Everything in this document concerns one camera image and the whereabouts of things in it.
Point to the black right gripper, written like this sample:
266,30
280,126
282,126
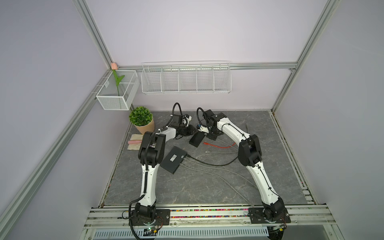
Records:
212,137

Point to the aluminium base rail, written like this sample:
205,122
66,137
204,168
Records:
213,222

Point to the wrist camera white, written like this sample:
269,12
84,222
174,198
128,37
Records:
186,120
203,129

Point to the white wire basket small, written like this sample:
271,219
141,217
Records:
108,95

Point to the black ribbed network switch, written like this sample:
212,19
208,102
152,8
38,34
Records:
197,138

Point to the green plant in beige pot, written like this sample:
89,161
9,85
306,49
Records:
142,119

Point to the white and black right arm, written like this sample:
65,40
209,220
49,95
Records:
250,156

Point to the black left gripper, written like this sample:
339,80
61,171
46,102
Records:
191,130

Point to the pink tulip artificial flower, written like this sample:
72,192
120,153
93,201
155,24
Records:
118,78

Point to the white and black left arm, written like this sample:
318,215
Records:
151,154

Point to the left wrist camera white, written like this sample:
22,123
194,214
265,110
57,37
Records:
186,120

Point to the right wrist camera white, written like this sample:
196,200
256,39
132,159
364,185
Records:
203,129

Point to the white wire shelf wide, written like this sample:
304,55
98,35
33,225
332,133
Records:
190,77

